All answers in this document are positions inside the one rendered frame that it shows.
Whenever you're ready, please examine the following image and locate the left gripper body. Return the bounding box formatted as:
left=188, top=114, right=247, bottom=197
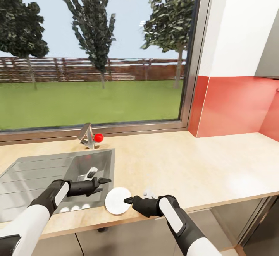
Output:
left=77, top=177, right=98, bottom=197

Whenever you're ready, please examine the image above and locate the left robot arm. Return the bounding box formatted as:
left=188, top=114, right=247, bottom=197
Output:
left=0, top=167, right=112, bottom=256

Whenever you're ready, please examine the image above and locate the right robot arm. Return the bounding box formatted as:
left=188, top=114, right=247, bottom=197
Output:
left=123, top=189, right=222, bottom=256

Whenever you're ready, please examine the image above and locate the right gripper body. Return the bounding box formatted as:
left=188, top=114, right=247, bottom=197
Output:
left=132, top=195, right=152, bottom=218

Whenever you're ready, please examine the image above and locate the saucer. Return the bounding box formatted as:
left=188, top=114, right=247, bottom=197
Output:
left=105, top=187, right=131, bottom=215

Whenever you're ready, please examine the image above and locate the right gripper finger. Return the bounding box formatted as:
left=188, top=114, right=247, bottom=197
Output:
left=123, top=196, right=135, bottom=205

